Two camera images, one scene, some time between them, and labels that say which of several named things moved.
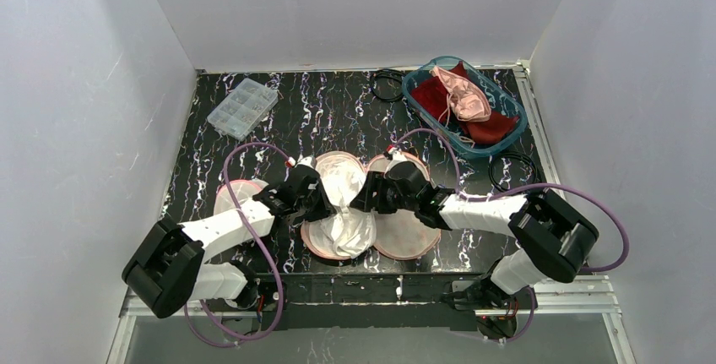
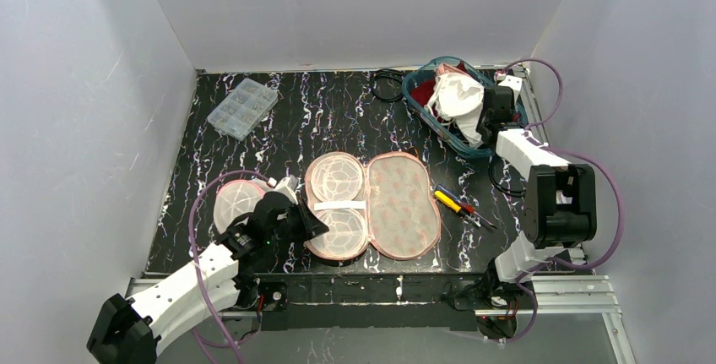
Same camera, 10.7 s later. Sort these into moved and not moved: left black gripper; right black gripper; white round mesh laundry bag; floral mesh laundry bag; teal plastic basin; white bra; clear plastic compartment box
Moved: white bra; left black gripper; right black gripper
Not moved: clear plastic compartment box; teal plastic basin; floral mesh laundry bag; white round mesh laundry bag
